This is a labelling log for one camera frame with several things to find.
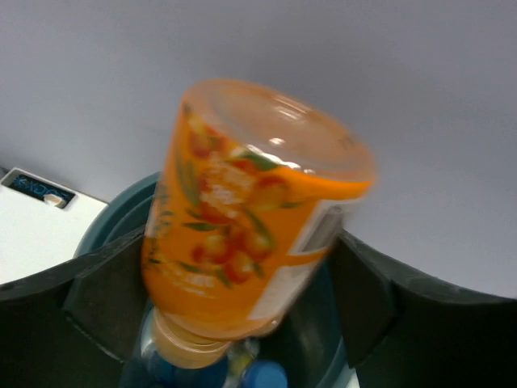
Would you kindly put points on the blue label water bottle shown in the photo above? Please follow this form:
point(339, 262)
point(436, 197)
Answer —
point(247, 370)

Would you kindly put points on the left blue table label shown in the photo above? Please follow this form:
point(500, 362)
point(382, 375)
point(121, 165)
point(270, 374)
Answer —
point(43, 191)

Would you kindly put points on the dark green plastic bin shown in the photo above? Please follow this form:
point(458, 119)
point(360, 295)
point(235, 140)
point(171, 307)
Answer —
point(308, 342)

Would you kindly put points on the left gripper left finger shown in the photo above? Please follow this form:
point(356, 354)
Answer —
point(74, 325)

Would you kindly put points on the orange juice bottle front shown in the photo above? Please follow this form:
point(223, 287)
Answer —
point(255, 188)

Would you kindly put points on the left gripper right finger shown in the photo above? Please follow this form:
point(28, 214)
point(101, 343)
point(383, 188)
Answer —
point(404, 328)

